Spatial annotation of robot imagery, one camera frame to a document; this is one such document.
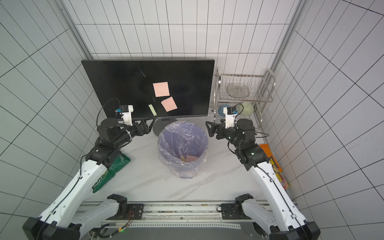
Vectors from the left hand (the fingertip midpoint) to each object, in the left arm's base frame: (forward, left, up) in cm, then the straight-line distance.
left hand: (149, 122), depth 71 cm
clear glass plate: (+29, -50, -4) cm, 58 cm away
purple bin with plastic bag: (-1, -15, -21) cm, 26 cm away
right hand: (-1, -29, +2) cm, 29 cm away
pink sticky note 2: (-17, -20, -3) cm, 27 cm away
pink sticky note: (+15, -8, -3) cm, 17 cm away
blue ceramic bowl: (+31, -42, -24) cm, 57 cm away
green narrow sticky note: (+13, +2, -5) cm, 14 cm away
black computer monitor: (+53, +41, -16) cm, 69 cm away
